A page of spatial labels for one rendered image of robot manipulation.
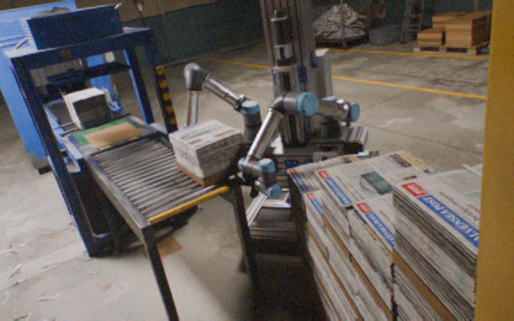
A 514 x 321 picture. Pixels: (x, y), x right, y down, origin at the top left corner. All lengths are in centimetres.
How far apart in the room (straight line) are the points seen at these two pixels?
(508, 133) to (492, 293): 15
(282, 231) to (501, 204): 252
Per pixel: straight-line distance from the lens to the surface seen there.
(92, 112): 399
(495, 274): 41
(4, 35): 544
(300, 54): 267
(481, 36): 814
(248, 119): 268
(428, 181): 103
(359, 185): 148
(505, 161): 35
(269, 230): 287
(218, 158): 223
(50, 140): 323
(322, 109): 224
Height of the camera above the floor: 177
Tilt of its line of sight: 23 degrees down
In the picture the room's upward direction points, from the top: 10 degrees counter-clockwise
